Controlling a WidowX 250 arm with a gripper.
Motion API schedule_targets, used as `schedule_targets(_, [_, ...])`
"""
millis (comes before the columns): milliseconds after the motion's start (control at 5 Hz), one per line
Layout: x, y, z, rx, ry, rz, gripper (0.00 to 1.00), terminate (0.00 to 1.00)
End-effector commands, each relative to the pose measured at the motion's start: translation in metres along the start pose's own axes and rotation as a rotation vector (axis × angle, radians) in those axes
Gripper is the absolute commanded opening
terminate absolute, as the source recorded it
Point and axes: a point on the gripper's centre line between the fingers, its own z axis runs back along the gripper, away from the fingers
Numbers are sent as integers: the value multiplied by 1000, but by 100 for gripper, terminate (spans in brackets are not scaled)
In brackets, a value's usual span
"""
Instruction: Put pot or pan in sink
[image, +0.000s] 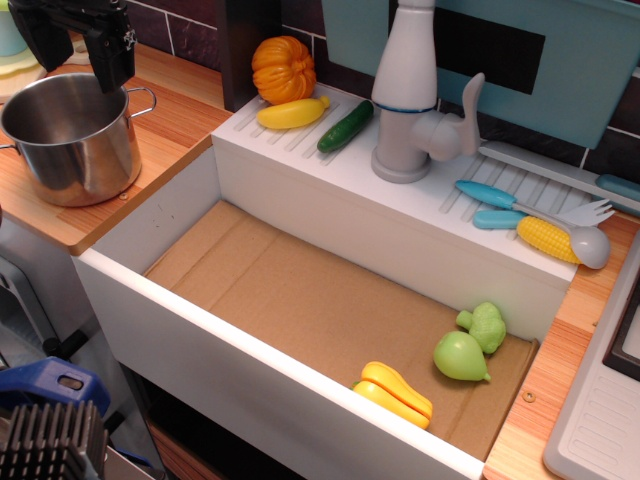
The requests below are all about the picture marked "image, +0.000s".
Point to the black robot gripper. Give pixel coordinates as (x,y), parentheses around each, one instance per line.
(109,41)

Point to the stainless steel pot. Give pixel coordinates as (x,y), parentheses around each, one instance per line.
(78,143)

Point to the grey finned heat sink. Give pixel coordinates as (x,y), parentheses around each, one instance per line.
(54,441)

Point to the light green cup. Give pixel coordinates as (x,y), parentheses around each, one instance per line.
(11,40)

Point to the pale yellow plate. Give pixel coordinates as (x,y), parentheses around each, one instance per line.
(21,63)

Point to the orange toy pumpkin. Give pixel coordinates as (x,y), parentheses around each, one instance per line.
(283,70)

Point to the yellow toy squash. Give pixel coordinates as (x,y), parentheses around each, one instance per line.
(295,114)

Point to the green toy cucumber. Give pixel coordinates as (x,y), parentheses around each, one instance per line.
(345,130)

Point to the blue clamp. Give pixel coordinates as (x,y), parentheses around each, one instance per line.
(52,380)

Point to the grey toy faucet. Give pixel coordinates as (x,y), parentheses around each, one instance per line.
(412,133)

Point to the brown cardboard sheet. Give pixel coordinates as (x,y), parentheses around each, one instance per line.
(335,317)

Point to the yellow toy bell pepper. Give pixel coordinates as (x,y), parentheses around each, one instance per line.
(385,386)

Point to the green toy pear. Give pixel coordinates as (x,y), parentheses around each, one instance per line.
(459,356)

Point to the green toy broccoli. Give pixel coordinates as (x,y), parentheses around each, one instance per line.
(485,324)

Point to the yellow toy corn cob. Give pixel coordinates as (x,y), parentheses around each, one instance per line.
(547,238)

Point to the white toy stove top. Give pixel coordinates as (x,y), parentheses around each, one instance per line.
(597,433)

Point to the blue handled grey fork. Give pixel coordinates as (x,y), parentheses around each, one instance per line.
(586,215)

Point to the teal wall shelf panel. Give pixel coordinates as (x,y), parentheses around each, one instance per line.
(554,67)

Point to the blue handled grey spoon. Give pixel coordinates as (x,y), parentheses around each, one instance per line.
(589,244)

